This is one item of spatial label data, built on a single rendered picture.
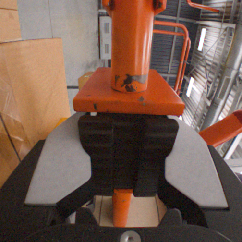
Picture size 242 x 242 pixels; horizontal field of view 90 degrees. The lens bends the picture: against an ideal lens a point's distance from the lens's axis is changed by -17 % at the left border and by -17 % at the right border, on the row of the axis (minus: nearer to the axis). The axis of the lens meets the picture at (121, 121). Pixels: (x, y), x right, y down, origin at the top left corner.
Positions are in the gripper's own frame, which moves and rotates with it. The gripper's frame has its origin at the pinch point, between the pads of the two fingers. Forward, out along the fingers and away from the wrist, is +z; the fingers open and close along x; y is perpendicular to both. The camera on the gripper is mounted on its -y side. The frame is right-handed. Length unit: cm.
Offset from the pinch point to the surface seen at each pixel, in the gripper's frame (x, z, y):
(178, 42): 377, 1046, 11
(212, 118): 370, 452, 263
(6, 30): -66, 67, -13
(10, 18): -66, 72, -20
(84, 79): -50, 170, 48
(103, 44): -97, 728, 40
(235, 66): 375, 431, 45
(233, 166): 154, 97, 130
